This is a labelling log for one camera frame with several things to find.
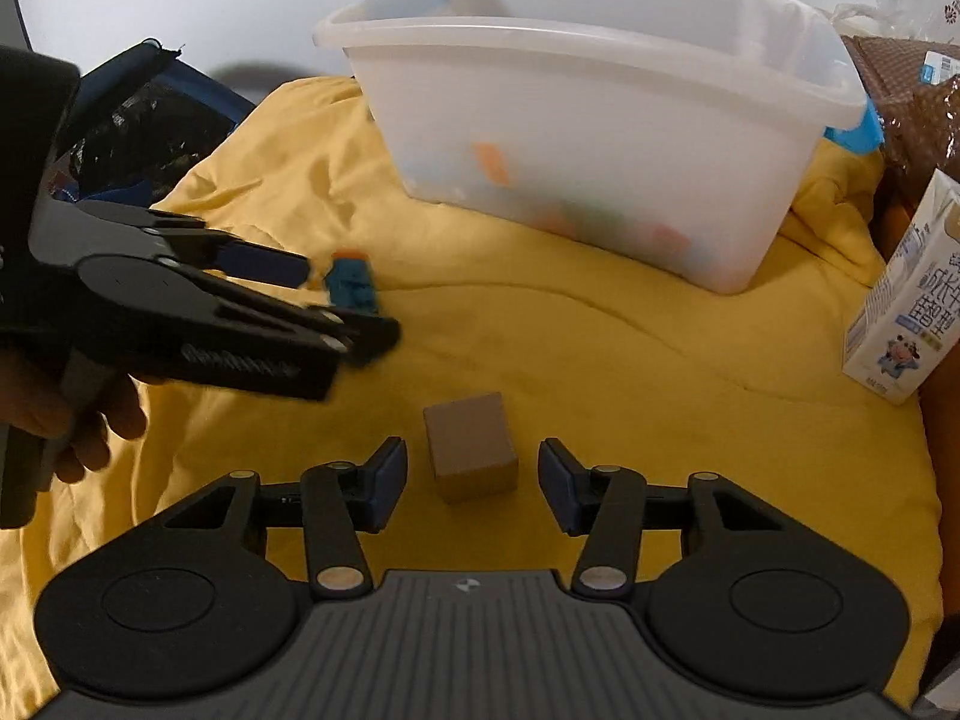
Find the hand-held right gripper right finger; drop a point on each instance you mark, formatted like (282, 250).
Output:
(559, 480)

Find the orange cloth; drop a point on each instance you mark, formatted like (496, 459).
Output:
(896, 225)

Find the brown wooden cube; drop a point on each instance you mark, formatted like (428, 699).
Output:
(472, 450)

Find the dark blue bag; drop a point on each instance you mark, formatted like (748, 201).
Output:
(150, 127)

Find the person's left hand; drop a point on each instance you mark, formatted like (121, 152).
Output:
(124, 409)

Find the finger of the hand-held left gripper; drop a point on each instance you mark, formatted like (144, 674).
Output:
(367, 337)
(270, 264)

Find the blue toy block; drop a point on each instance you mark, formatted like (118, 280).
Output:
(354, 286)

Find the white and blue milk carton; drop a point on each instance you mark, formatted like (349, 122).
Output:
(907, 300)

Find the light blue packet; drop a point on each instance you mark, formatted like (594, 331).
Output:
(859, 131)

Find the yellow blanket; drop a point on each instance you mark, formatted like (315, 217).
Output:
(600, 390)

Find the brown cardboard box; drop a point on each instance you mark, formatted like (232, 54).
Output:
(900, 90)

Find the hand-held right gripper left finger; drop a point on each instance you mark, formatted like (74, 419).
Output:
(390, 476)

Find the translucent white plastic bin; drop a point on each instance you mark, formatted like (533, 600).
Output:
(600, 105)

